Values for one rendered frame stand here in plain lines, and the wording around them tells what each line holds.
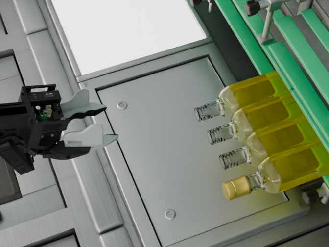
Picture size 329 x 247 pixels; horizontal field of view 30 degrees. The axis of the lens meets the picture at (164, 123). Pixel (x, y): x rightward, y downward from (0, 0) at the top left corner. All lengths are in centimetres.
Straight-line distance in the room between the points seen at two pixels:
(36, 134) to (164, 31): 67
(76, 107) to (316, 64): 43
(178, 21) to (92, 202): 52
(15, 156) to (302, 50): 54
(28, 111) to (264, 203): 57
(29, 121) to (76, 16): 68
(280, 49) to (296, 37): 8
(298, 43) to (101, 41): 52
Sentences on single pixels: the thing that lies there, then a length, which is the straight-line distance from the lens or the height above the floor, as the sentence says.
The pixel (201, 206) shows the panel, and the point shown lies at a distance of 124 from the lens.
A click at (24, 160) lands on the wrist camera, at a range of 97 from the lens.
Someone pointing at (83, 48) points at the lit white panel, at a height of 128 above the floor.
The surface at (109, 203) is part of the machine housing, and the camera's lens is 125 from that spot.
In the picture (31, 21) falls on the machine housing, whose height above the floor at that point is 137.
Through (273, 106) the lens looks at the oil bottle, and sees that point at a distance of 119.
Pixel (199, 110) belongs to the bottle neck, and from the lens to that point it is 119.
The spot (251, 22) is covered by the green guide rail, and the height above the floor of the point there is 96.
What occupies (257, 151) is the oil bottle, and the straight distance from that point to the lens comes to 114.
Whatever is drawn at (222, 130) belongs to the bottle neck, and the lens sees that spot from 117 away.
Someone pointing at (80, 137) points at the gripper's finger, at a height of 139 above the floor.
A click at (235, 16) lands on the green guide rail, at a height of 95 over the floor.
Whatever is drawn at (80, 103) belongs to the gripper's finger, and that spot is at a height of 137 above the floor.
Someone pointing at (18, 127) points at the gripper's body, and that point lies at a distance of 90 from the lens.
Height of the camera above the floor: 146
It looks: 12 degrees down
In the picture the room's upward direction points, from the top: 108 degrees counter-clockwise
